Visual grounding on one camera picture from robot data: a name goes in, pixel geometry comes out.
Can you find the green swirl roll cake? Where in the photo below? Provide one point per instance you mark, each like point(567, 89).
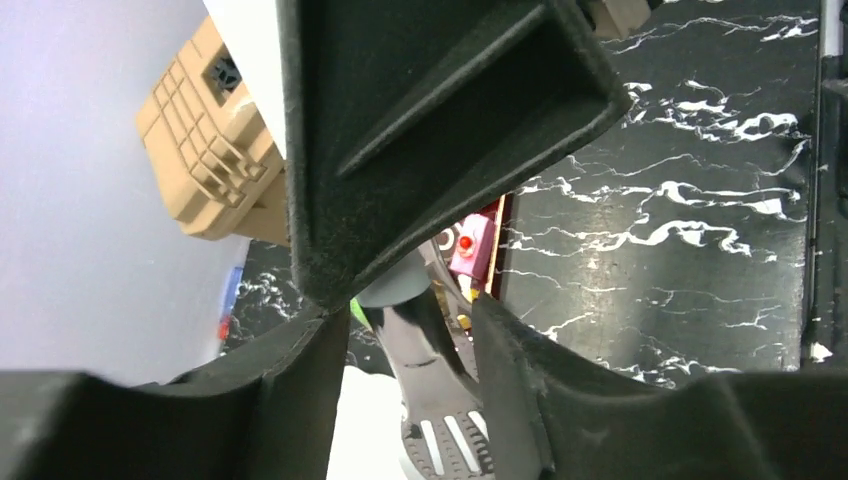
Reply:
point(358, 314)

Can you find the red dessert tray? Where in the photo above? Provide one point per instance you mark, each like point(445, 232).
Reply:
point(499, 211)

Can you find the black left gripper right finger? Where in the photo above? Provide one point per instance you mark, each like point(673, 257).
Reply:
point(552, 414)

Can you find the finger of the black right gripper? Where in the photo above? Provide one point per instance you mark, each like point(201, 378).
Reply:
point(402, 117)

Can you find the tan plastic toolbox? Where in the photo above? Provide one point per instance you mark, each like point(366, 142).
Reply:
point(217, 167)

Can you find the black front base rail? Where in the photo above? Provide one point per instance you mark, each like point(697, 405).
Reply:
point(824, 334)

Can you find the red blue screwdriver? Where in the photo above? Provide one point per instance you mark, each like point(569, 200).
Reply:
point(228, 302)

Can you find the pink rectangular cake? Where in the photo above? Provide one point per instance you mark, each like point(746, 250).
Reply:
point(473, 247)

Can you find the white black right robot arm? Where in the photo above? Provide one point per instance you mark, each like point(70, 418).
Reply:
point(616, 16)

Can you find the metal serving tongs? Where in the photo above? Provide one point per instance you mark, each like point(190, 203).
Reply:
point(442, 430)

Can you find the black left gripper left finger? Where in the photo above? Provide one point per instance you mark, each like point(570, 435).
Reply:
point(266, 410)

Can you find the white three-tier cake stand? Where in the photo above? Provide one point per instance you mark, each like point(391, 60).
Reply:
point(366, 444)

